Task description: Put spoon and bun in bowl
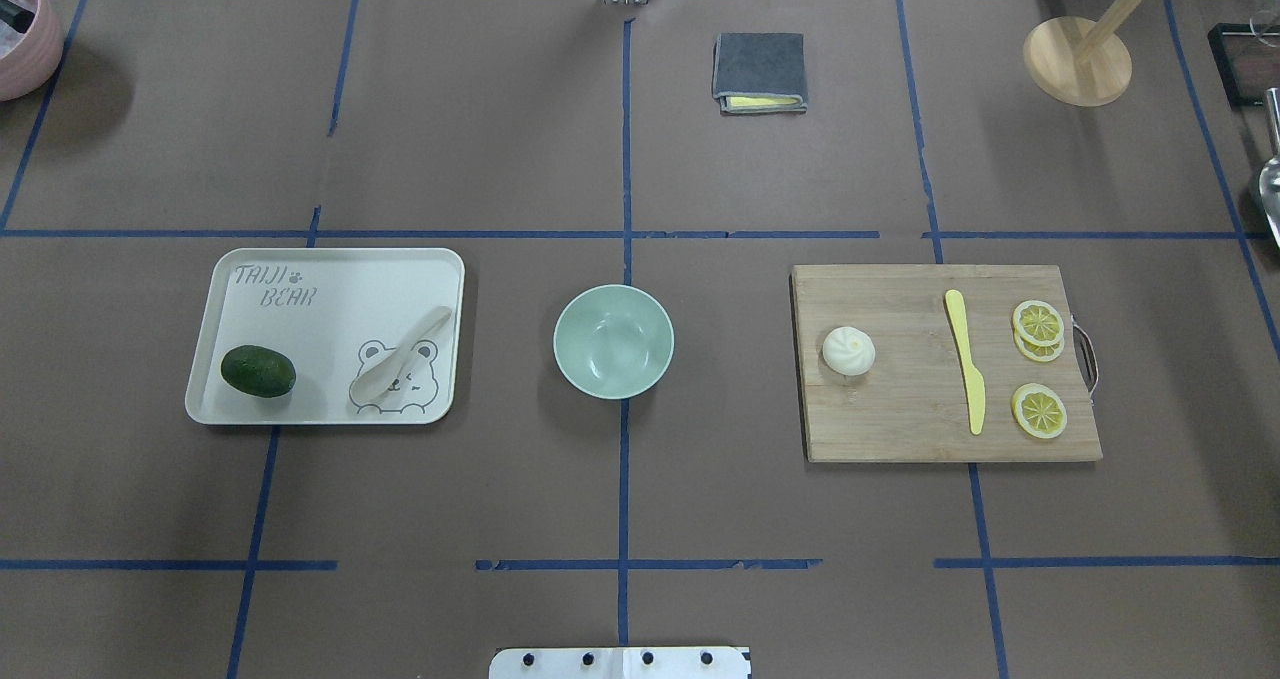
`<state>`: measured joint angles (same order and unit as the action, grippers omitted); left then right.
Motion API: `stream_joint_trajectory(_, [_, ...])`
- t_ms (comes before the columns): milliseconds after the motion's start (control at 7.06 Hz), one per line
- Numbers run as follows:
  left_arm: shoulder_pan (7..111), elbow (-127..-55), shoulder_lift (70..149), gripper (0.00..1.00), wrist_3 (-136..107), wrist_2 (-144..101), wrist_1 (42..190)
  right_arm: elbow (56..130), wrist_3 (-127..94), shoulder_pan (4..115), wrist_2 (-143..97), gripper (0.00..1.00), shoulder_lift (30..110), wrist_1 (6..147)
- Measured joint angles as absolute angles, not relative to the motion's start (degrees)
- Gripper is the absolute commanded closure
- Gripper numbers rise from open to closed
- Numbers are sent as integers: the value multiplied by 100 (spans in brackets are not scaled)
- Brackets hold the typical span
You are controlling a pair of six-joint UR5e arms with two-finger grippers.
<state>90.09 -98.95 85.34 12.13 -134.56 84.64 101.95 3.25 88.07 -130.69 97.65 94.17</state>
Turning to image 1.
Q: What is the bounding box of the lower lemon slice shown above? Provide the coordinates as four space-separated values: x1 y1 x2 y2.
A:
1011 383 1068 439

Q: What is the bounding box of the beige plastic spoon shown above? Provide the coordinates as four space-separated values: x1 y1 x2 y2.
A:
349 305 453 407

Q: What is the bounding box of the white bear serving tray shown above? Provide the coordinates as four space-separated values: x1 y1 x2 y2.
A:
186 249 465 425

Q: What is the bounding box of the upper lemon slice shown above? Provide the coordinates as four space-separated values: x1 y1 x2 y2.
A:
1011 300 1066 347

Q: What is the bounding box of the light green bowl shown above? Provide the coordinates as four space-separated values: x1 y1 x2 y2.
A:
552 284 675 400

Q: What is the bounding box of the yellow plastic knife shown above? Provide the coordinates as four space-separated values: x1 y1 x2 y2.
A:
943 288 987 436

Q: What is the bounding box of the white steamed bun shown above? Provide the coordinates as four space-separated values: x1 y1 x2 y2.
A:
820 325 877 377

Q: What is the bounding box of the wooden cutting board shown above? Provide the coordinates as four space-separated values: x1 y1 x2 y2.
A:
791 264 1102 462

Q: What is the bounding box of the dark green avocado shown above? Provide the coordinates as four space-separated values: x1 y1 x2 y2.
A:
220 345 297 398

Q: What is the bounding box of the black framed tray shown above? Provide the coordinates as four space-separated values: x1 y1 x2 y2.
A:
1207 23 1279 108

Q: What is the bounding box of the wooden mug tree stand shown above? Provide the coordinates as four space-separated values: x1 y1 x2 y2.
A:
1021 0 1144 108

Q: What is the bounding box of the metal cutting board handle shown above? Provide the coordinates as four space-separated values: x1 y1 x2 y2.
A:
1071 316 1100 401

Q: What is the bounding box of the lemon slice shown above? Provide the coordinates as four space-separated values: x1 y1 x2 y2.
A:
1011 300 1066 347
1011 383 1068 439

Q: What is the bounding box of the metal scoop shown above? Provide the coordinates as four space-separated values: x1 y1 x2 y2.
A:
1254 87 1279 246

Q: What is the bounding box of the grey yellow folded cloth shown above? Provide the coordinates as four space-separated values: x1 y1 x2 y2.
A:
710 32 808 115

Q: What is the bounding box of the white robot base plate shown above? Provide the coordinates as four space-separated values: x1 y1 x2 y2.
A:
488 646 753 678

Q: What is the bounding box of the lemon slice underneath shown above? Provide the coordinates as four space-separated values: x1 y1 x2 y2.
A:
1014 336 1065 363

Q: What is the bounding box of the pink ceramic pot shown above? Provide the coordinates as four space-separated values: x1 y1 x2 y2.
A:
1 0 64 102

